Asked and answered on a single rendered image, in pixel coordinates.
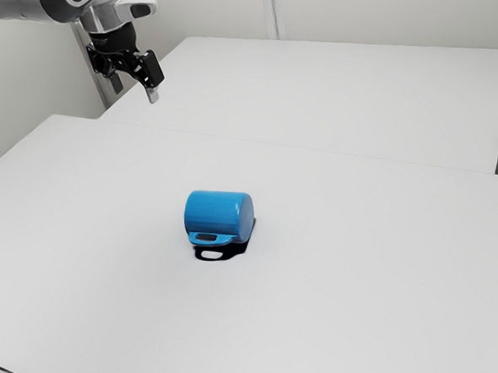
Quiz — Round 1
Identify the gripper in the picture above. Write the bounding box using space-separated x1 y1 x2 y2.
83 19 169 105

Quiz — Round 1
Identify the blue mug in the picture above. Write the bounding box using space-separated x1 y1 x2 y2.
181 187 257 250

